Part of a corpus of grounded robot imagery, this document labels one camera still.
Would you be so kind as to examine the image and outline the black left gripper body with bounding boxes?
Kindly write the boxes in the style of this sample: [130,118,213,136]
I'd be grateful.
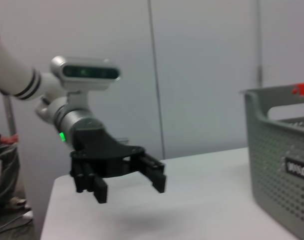
[69,127,146,180]

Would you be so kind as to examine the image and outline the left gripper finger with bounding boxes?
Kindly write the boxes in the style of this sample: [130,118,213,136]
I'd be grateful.
[130,152,167,194]
[69,156,109,204]

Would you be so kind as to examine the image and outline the grey perforated plastic storage bin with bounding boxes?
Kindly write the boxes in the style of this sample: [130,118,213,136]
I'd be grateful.
[240,81,304,240]

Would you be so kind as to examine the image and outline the seated person bare hand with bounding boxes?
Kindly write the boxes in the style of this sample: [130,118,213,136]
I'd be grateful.
[0,133,19,146]

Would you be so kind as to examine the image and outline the white brown sneaker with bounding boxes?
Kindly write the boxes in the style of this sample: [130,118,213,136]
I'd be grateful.
[21,209,34,221]
[7,196,27,208]

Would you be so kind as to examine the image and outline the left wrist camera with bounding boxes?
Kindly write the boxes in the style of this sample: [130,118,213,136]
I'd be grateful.
[50,55,122,92]

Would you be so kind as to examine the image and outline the grey floor cable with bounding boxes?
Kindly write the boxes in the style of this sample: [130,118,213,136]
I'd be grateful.
[0,215,31,237]

